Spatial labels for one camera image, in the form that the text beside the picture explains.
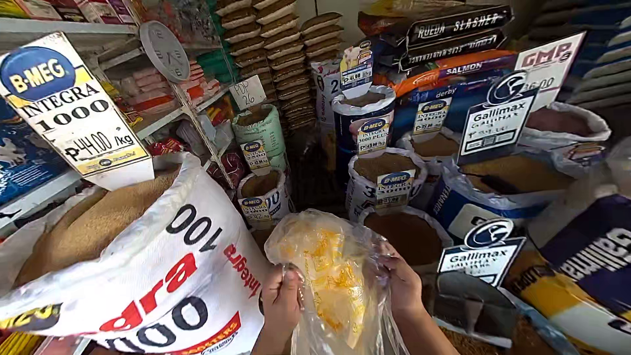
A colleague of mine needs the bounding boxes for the row of pink boxes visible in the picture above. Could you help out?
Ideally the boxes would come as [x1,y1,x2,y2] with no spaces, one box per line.
[2,0,136,25]

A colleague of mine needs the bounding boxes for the orange and blue sack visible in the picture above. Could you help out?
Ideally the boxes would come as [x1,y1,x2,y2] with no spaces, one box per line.
[387,49,518,97]

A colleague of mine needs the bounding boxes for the dark blue sack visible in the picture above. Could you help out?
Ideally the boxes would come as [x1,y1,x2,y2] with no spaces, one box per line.
[332,85,396,192]

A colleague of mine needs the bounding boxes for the person's left hand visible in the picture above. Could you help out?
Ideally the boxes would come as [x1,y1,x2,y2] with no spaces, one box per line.
[260,263,305,330]

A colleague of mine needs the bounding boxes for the stack of grey-blue sacks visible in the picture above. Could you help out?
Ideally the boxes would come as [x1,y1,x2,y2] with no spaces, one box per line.
[527,0,631,136]

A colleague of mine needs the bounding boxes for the small blue-yellow price sign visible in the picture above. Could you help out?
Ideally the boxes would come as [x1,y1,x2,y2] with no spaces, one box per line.
[241,139,271,172]
[239,197,272,223]

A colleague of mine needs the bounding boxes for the black scoop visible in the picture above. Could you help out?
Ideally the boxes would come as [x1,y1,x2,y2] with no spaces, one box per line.
[463,171,521,194]

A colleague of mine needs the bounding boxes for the metal shelf rack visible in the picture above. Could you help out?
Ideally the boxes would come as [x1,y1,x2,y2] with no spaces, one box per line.
[0,18,237,230]

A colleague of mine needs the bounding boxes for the white sack, dark brown feed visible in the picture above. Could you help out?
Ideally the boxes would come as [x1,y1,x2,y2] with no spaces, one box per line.
[358,205,454,268]

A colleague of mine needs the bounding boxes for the blue sack, white drawing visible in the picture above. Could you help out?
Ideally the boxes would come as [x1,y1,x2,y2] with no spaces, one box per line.
[0,99,71,207]

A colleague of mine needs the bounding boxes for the small white sack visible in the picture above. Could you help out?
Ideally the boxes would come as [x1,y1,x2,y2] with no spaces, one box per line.
[237,167,293,230]

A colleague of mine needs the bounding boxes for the person's right hand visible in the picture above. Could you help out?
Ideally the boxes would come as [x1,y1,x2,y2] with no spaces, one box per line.
[376,240,423,317]

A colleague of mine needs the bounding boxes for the black sack, white letters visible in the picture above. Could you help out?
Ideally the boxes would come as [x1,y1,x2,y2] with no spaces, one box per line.
[406,5,514,49]
[399,30,507,71]

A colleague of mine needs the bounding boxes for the large blue-yellow price sign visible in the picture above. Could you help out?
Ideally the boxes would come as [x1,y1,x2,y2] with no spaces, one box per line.
[0,32,155,191]

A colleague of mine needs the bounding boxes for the white sign, rooster emblem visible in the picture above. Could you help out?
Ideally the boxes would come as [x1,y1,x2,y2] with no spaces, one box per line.
[437,218,527,288]
[457,70,539,165]

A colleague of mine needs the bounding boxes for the white sign, red letters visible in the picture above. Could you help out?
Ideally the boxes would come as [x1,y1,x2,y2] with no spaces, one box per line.
[514,31,588,112]

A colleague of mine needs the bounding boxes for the light brown feed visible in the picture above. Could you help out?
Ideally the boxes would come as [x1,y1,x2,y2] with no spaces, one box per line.
[14,165,180,289]

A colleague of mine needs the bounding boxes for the pile of pink packets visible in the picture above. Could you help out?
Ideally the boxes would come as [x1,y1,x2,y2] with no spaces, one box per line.
[121,61,220,116]

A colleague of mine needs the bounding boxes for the person's left forearm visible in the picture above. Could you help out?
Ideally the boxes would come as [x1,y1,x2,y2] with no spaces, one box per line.
[251,323,296,355]

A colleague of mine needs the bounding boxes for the white sack, dark digits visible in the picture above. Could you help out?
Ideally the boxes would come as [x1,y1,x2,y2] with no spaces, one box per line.
[346,148,428,224]

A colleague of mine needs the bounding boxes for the large white sack, red print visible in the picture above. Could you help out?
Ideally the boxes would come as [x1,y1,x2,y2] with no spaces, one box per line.
[0,152,272,355]

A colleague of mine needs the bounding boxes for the dark brown feed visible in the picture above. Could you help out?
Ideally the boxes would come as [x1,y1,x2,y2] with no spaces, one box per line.
[364,212,443,267]

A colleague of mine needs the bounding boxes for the blue-edged sack, grain feed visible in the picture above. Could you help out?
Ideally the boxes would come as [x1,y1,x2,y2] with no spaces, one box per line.
[436,286,582,355]

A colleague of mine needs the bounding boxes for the stacks of brown feed packs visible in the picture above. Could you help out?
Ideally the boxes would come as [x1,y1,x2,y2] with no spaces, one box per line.
[215,0,344,133]

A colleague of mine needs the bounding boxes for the clear plastic bag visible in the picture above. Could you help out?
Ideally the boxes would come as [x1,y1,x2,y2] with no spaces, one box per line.
[264,209,410,355]

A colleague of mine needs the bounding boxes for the metal scoop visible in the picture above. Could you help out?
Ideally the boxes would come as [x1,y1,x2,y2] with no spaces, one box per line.
[432,270,518,349]

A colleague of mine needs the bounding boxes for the light green sack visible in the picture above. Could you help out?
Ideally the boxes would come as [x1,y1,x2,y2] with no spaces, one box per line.
[232,104,288,172]

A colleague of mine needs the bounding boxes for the blue and white sack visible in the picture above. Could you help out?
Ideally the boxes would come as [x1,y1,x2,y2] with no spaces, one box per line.
[430,147,577,243]

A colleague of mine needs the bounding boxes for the upright white sack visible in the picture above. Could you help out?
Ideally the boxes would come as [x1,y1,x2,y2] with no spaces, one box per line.
[311,59,342,159]

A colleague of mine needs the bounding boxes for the white sack, reddish feed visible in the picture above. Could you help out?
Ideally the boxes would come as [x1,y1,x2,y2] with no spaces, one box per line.
[518,101,612,178]

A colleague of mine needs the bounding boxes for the handwritten white price sign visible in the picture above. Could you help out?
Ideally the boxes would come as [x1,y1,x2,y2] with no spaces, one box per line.
[229,75,267,111]

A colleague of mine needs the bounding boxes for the round grey dial clock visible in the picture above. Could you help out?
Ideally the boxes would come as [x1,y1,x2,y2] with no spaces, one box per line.
[139,21,191,83]

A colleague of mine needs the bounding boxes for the person's right forearm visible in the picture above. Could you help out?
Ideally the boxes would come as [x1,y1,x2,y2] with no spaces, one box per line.
[392,308,461,355]

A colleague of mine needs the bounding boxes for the price sign, pig picture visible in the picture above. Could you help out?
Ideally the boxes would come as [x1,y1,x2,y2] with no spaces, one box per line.
[340,40,374,99]

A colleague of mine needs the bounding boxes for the purple and yellow sack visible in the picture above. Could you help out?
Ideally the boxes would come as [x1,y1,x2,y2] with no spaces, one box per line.
[508,180,631,355]

